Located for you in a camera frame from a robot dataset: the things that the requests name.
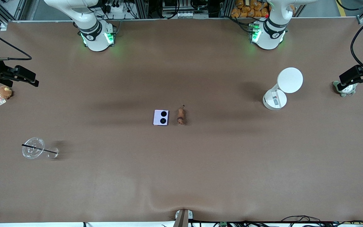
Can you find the brown lion statue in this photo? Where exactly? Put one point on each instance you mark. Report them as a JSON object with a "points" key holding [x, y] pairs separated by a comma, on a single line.
{"points": [[181, 116]]}

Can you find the brown plush toy with tag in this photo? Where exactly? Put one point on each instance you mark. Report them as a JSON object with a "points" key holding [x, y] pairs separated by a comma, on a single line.
{"points": [[4, 92]]}

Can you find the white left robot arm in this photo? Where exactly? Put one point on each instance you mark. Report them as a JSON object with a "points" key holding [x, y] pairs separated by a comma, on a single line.
{"points": [[271, 31]]}

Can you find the clear plastic lidded cup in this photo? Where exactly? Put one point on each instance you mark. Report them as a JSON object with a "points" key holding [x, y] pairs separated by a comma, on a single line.
{"points": [[32, 148]]}

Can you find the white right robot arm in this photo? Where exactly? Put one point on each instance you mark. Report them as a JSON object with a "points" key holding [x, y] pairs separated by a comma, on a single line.
{"points": [[90, 22]]}

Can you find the black drinking straw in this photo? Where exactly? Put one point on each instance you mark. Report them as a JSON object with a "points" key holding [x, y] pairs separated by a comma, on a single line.
{"points": [[39, 149]]}

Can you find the white two-hole block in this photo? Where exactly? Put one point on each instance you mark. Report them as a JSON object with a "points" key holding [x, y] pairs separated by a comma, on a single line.
{"points": [[161, 117]]}

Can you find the orange stuffed toy pile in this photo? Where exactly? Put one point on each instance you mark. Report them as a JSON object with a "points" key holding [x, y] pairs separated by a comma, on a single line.
{"points": [[250, 8]]}

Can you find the white cylinder stand with disc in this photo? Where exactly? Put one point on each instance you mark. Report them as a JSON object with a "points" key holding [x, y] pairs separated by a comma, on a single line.
{"points": [[284, 88]]}

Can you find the white power strip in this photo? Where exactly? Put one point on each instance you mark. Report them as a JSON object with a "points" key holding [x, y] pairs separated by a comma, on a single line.
{"points": [[117, 8]]}

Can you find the grey-green plush toy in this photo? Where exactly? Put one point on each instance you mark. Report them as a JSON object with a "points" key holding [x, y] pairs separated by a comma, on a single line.
{"points": [[347, 90]]}

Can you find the white connector strip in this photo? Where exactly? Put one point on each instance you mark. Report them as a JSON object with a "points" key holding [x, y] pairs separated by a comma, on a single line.
{"points": [[187, 14]]}

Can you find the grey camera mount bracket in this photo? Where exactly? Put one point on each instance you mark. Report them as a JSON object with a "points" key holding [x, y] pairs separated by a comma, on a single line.
{"points": [[183, 218]]}

